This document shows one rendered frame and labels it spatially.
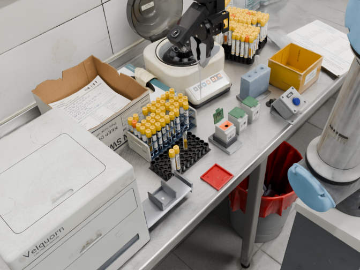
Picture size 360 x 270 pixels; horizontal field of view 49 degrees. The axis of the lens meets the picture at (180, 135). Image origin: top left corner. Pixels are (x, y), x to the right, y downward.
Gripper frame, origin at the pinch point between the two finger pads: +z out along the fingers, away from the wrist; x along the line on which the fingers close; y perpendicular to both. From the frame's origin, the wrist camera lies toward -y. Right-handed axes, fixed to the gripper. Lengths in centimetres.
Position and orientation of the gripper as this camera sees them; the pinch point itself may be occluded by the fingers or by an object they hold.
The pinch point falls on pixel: (200, 64)
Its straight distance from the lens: 107.7
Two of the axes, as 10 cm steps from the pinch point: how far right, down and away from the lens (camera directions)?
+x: -6.3, -5.2, 5.8
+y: 7.8, -4.8, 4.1
